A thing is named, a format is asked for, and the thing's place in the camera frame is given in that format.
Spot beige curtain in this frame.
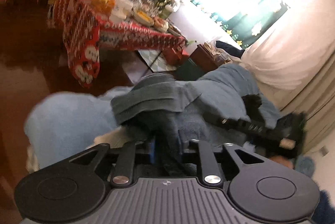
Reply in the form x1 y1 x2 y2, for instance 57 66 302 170
282 55 334 153

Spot cream folded garment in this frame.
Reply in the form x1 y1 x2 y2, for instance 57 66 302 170
26 126 134 173

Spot white sheer curtain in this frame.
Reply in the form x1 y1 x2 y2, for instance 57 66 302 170
241 0 334 90

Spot brown bedside box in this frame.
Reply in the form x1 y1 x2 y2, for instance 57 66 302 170
190 44 231 73

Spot dark teal garment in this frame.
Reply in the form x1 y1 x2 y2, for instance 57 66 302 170
111 70 246 159

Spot wall outlet plate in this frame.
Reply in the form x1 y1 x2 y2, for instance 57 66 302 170
319 146 329 157

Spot blue bed blanket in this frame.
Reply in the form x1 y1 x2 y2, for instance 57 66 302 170
23 63 283 172

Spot black garment on bed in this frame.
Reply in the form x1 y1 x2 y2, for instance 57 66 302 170
242 94 265 123

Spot red patterned tablecloth table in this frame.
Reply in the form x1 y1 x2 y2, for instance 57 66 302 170
48 0 186 87

